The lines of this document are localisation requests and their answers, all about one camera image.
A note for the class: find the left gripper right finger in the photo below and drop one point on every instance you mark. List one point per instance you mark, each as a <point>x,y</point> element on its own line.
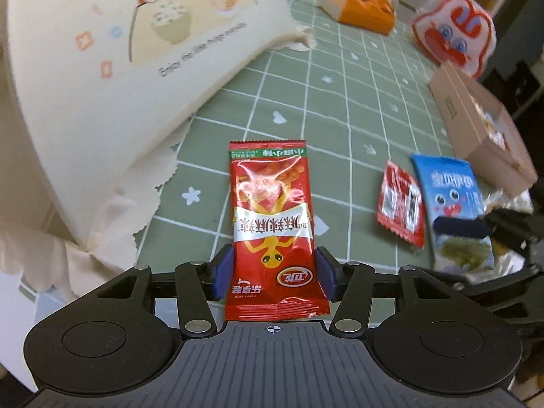
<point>351,286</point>

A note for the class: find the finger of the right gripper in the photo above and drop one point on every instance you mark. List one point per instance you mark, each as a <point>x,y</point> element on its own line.
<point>460,227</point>

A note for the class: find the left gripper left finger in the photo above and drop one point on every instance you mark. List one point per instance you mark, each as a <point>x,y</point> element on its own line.
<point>196,284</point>

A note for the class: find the blue seaweed snack bag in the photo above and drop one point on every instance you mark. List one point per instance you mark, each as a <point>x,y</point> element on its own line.
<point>449,189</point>

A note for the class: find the red spicy snack packet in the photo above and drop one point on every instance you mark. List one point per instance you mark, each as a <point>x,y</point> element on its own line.
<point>274,270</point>

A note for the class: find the red white snack packet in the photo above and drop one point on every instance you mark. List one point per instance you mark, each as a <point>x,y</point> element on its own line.
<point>400,207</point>

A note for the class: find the pink cardboard box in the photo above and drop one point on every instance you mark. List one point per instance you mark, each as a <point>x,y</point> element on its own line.
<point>482,131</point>

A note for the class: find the green grid tablecloth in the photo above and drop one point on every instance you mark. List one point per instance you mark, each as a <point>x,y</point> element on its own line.
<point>359,100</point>

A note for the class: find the red rabbit plastic bag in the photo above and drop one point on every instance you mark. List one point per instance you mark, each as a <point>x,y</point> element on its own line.
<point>459,31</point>

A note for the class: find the cream cartoon canvas bag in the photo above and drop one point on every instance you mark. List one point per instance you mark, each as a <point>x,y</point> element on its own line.
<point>103,90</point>

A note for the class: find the orange tissue box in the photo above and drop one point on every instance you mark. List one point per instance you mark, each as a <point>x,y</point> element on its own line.
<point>372,15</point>

